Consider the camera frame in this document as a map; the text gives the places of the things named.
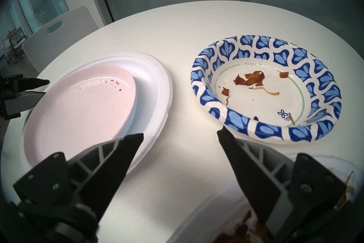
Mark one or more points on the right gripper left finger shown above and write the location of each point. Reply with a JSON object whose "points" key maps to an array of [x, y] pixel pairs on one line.
{"points": [[85, 185]]}

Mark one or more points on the white paper plate with leftovers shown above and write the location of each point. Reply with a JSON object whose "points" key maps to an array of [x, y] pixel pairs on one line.
{"points": [[204, 216]]}

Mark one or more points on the pink plate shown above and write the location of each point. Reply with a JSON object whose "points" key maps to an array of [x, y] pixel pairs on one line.
{"points": [[85, 108]]}

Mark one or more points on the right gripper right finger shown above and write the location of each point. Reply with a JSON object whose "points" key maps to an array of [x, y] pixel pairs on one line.
{"points": [[261, 179]]}

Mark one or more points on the small blue patterned paper bowl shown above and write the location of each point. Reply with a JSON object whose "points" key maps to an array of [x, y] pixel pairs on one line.
{"points": [[241, 122]]}

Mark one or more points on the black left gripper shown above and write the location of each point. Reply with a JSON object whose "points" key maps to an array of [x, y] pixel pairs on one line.
{"points": [[8, 97]]}

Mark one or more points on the plain white paper plate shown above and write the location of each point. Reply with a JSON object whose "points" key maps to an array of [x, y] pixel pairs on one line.
{"points": [[153, 91]]}

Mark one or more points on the few brown food scraps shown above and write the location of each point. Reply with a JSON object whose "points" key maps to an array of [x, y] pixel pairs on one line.
{"points": [[247, 79]]}

